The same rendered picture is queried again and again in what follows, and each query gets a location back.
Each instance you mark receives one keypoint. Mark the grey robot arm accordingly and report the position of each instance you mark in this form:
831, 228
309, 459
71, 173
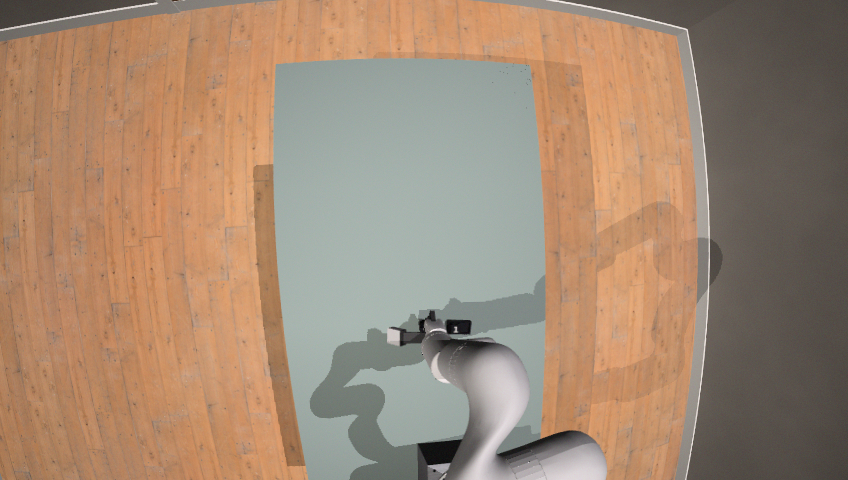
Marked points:
498, 390

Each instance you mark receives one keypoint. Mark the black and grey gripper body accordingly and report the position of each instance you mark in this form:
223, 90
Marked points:
430, 326

